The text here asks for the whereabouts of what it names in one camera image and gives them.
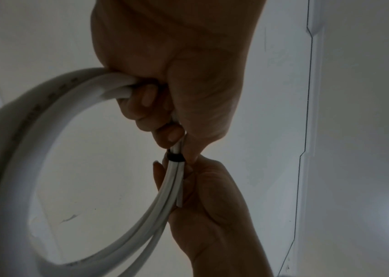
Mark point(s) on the person's right hand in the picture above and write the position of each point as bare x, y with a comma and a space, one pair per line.
211, 205

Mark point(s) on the person's left hand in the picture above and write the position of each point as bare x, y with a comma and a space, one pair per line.
194, 48

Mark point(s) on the person's right forearm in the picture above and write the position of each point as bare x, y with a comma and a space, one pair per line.
235, 262

